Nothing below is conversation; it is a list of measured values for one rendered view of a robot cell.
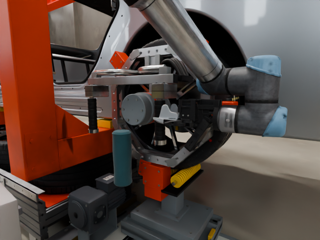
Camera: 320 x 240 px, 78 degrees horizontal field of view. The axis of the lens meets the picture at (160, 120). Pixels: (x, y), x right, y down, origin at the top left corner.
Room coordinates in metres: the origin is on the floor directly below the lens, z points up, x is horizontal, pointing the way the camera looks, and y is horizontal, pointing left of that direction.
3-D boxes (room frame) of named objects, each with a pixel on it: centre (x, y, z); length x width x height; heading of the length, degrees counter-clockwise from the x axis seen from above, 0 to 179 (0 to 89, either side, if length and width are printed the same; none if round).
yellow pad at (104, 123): (1.37, 0.35, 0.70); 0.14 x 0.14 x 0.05; 57
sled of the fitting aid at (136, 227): (1.08, -0.07, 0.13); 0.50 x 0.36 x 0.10; 57
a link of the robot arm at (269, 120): (0.49, -0.25, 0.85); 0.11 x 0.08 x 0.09; 58
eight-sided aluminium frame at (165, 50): (0.94, 0.02, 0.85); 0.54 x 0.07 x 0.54; 57
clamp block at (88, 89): (0.86, 0.27, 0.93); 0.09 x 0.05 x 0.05; 147
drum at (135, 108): (0.88, 0.06, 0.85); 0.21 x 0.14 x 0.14; 147
